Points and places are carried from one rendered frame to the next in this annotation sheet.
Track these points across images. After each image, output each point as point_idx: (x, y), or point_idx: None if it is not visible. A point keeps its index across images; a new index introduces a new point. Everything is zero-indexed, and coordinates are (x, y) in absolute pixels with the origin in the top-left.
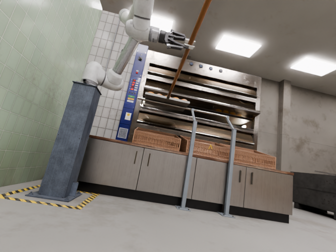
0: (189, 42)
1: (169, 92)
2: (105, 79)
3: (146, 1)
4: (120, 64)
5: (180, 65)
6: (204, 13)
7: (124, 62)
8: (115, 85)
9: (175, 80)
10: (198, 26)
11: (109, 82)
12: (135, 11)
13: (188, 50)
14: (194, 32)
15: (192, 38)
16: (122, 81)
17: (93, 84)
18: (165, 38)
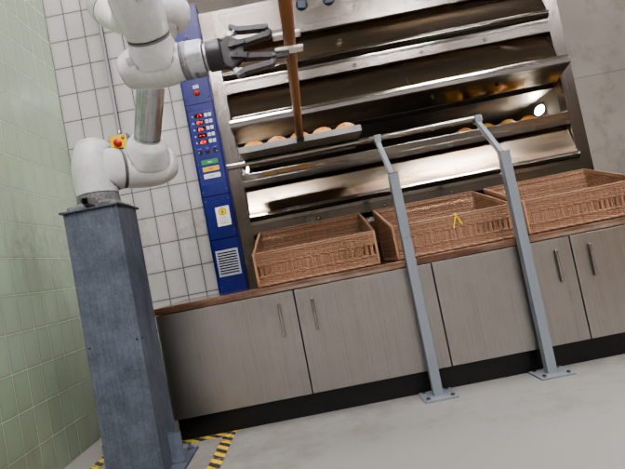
0: (286, 42)
1: (296, 129)
2: (130, 170)
3: (140, 4)
4: (148, 120)
5: (291, 81)
6: None
7: (153, 111)
8: (158, 172)
9: (297, 108)
10: (289, 13)
11: (141, 173)
12: (126, 35)
13: (292, 55)
14: (285, 23)
15: (288, 34)
16: (170, 154)
17: (109, 201)
18: (225, 58)
